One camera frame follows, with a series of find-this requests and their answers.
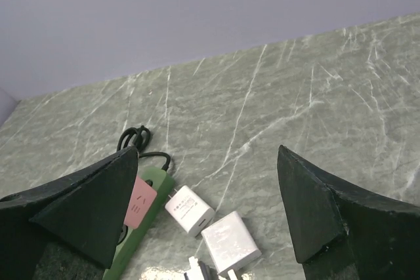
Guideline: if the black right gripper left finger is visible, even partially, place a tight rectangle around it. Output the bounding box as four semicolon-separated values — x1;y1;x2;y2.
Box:
1;147;138;279

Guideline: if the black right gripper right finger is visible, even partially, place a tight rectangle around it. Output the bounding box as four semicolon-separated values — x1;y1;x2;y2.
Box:
277;146;419;279

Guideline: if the green power strip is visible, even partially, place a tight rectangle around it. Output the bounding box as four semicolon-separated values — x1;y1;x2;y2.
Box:
103;167;175;279

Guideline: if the small white charger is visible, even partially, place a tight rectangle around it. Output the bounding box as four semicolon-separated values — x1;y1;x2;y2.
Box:
165;186;215;237

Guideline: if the large white charger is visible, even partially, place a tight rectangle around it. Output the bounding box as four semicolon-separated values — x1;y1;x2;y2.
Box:
201;211;262;277

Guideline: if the grey charger plug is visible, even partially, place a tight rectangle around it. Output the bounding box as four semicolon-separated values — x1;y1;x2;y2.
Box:
183;256;218;280

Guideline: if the pink cube socket adapter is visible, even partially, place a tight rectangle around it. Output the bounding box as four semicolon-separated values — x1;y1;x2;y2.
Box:
124;176;158;229

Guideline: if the black power cord with plug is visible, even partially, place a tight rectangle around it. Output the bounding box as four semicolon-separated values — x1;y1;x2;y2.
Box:
117;125;171;170

